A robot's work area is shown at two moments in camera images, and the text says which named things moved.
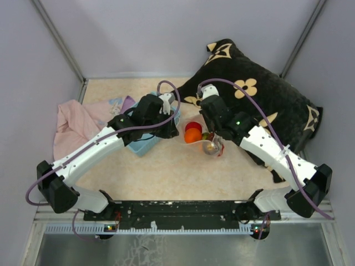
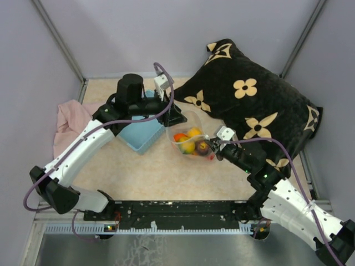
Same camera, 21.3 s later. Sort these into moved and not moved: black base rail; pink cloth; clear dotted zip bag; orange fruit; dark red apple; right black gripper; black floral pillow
Moved: dark red apple; orange fruit; right black gripper; clear dotted zip bag
Not moved: black floral pillow; pink cloth; black base rail
